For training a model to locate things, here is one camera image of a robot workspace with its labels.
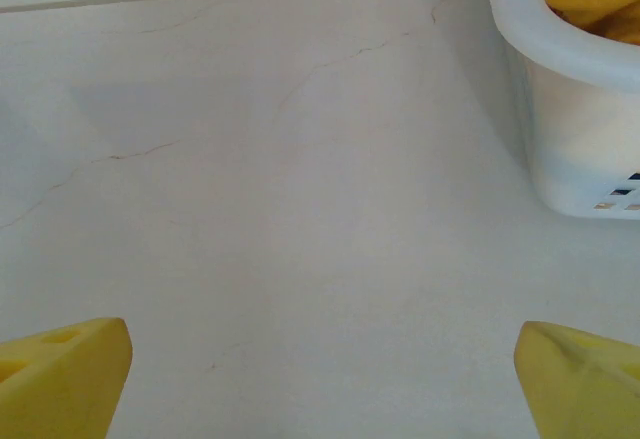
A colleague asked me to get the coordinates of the white plastic laundry basket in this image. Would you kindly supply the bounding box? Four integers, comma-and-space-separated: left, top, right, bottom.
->
483, 0, 640, 221

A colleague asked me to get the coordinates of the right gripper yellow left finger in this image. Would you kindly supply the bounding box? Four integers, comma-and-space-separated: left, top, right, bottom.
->
0, 316, 134, 439

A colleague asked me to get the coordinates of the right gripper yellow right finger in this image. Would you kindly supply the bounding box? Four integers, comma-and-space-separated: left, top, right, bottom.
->
515, 320, 640, 439

